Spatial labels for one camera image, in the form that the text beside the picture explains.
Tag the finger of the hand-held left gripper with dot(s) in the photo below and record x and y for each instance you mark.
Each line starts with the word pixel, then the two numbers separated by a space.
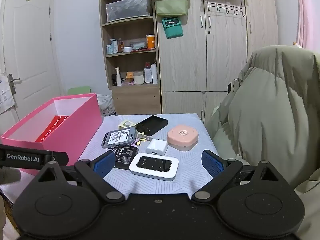
pixel 30 157

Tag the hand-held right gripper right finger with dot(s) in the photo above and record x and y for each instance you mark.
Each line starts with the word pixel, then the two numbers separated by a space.
pixel 212 165

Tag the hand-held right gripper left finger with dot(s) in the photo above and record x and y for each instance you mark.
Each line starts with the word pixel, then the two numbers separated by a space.
pixel 105 164

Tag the black battery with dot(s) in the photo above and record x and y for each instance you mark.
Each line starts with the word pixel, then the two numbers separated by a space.
pixel 125 156

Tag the pink round case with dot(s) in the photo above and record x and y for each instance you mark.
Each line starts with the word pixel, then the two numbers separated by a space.
pixel 182 136

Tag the pale yellow square frame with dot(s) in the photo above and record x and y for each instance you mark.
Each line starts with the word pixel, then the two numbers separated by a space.
pixel 120 125

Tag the pink cardboard box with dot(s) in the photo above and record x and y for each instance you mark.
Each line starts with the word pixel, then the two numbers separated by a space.
pixel 75 135

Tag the bunch of keys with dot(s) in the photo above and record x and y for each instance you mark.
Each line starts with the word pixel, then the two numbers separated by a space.
pixel 143 137

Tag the white pocket router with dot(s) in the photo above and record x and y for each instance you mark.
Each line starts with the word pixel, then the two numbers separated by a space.
pixel 153 166

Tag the white charger cube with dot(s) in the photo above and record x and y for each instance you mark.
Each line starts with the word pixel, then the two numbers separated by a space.
pixel 156 147

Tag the white patterned tablecloth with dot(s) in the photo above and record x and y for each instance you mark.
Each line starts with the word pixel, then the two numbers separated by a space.
pixel 185 162

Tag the red printed sheet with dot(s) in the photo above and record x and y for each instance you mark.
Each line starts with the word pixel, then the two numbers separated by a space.
pixel 53 127

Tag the tissue pack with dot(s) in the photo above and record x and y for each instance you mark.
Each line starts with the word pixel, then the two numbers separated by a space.
pixel 106 105

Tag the black flat case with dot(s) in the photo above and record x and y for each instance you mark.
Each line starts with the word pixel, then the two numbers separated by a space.
pixel 152 124

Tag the paper sheet on door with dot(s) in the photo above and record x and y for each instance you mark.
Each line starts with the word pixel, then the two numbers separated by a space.
pixel 5 100

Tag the wooden bookshelf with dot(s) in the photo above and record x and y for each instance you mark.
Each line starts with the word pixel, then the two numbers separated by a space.
pixel 136 102

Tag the green folding table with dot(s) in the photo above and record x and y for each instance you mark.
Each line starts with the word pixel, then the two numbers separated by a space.
pixel 78 90

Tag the olive green jacket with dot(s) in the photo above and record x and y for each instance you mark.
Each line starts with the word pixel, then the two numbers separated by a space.
pixel 270 110

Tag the white spray bottle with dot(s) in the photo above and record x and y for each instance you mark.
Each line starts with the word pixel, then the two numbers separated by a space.
pixel 118 80

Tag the small orange box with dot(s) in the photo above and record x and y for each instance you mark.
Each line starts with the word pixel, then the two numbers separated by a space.
pixel 129 76

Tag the white jar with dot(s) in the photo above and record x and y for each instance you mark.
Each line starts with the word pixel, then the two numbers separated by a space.
pixel 138 78

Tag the white door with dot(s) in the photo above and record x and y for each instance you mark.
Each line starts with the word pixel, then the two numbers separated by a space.
pixel 30 55

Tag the tall white bottle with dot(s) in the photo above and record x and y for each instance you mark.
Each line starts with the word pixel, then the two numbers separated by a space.
pixel 154 74

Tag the light wooden wardrobe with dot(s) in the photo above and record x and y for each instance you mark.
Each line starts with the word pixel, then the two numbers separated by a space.
pixel 185 62

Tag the brown glass bottle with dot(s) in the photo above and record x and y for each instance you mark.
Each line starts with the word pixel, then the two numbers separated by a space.
pixel 121 47

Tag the orange paper cup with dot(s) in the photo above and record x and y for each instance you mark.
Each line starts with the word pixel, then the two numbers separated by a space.
pixel 150 42

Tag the teal pouch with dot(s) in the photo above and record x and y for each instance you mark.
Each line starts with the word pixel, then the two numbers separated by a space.
pixel 173 30

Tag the clear storage bin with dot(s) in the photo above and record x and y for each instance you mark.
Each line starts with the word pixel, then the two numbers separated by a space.
pixel 127 10

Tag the metal hook rack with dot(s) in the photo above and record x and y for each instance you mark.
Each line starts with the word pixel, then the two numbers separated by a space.
pixel 225 5

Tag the green hanging bag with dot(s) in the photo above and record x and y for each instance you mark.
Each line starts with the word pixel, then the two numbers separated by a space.
pixel 171 7

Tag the pink curtain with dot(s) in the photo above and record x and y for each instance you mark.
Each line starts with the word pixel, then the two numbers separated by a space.
pixel 310 12

